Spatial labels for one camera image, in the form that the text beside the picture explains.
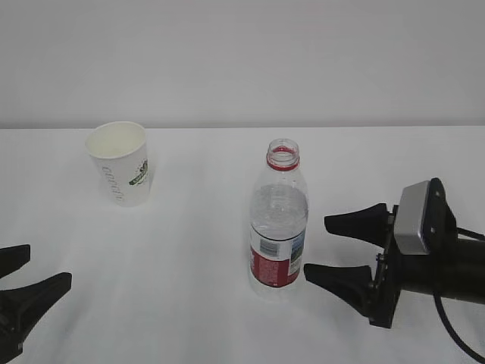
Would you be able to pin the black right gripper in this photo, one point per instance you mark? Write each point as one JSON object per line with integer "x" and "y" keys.
{"x": 395, "y": 271}

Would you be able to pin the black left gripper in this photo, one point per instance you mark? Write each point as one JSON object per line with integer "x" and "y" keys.
{"x": 23, "y": 307}

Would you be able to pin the clear plastic water bottle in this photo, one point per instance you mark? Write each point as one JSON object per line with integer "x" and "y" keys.
{"x": 278, "y": 217}

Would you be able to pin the white paper cup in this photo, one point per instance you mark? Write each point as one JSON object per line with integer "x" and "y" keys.
{"x": 119, "y": 151}

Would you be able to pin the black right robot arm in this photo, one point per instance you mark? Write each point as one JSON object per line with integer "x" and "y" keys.
{"x": 464, "y": 278}

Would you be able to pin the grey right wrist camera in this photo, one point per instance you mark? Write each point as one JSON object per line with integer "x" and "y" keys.
{"x": 408, "y": 225}

